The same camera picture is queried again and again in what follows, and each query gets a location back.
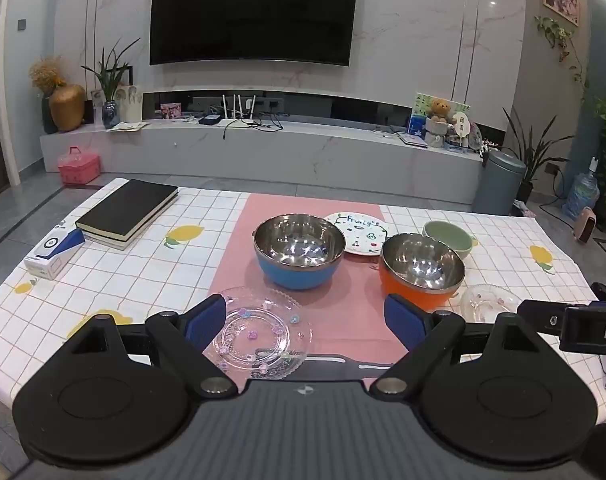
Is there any small clear glass plate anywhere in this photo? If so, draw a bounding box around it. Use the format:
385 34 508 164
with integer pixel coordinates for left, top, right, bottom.
460 284 521 324

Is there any orange steel bowl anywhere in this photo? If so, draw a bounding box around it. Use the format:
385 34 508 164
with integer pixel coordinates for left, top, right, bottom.
378 233 466 312

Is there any large clear glass plate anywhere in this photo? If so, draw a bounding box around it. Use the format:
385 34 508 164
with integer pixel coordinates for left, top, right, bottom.
204 287 313 385

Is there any green ceramic bowl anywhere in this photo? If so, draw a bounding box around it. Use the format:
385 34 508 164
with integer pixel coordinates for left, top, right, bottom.
423 220 474 260

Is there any white painted fruit plate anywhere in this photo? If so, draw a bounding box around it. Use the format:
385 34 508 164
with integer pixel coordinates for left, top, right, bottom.
326 212 390 257

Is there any blue steel bowl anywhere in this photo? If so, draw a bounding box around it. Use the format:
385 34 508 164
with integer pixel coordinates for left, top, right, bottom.
253 214 346 290

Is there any pink restaurant placemat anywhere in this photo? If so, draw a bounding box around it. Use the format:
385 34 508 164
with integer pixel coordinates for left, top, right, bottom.
210 193 406 384

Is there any checked lemon tablecloth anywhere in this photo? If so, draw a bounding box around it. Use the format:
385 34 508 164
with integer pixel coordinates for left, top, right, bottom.
0 188 593 404

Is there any pink small heater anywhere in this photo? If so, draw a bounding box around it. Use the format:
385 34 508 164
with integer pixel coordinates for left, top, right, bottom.
573 207 596 244

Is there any black notebook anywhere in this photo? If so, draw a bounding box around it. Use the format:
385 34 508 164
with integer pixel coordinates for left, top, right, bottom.
75 179 178 250

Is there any water bottle jug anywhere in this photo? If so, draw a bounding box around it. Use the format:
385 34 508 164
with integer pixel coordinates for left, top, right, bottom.
562 157 600 220

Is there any white blue box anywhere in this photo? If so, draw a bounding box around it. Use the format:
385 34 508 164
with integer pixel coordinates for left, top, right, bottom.
23 226 85 281

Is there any grey trash bin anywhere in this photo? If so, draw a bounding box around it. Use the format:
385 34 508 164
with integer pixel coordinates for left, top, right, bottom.
471 150 527 216

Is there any floor potted plant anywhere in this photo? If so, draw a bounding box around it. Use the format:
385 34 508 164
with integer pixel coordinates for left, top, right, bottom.
503 110 573 204

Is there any grey tv bench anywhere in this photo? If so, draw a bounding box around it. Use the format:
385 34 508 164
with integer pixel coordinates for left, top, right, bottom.
40 120 482 205

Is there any pink storage box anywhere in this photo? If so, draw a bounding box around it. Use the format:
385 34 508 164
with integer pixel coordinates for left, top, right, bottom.
58 145 100 185

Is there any white router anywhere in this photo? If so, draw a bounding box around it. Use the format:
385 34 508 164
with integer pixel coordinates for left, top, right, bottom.
218 94 259 128

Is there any teddy bear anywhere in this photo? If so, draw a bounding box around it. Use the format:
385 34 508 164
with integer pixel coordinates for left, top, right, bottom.
428 98 451 124

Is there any gold vase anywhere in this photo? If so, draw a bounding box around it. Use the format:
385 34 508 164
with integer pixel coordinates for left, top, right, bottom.
49 84 86 132

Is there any blue vase with plant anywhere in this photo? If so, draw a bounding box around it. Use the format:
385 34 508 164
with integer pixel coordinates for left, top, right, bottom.
82 38 140 130

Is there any black wall television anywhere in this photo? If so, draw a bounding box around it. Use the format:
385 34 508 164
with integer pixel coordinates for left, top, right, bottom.
149 0 356 66

